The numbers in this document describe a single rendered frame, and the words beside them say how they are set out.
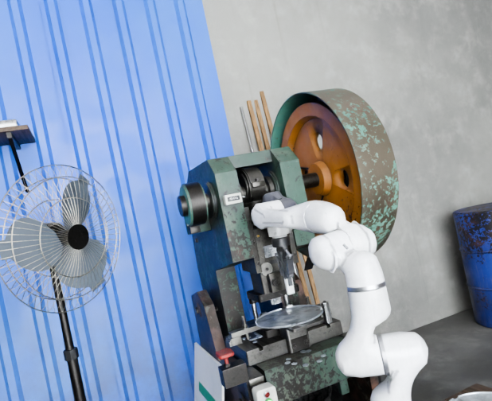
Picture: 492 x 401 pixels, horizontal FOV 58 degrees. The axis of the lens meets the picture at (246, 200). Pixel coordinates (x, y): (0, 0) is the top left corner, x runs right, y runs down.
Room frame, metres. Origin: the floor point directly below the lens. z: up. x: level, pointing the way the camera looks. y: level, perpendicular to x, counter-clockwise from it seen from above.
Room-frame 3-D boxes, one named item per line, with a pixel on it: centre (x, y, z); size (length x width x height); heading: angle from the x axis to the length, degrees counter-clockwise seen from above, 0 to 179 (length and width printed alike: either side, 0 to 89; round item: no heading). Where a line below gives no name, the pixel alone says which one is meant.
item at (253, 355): (1.98, -0.04, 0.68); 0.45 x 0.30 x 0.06; 110
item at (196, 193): (1.92, 0.20, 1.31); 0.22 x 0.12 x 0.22; 20
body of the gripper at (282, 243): (1.80, -0.10, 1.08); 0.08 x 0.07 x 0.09; 21
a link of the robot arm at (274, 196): (1.75, -0.13, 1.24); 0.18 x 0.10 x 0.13; 20
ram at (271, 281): (1.95, -0.05, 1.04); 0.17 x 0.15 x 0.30; 20
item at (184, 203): (1.98, -0.03, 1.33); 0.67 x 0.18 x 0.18; 110
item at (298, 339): (1.82, -0.10, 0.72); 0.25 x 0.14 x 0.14; 20
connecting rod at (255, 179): (1.98, -0.03, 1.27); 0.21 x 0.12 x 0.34; 20
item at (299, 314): (1.87, -0.08, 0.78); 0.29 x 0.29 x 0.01
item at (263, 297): (1.99, -0.03, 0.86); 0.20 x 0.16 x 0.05; 110
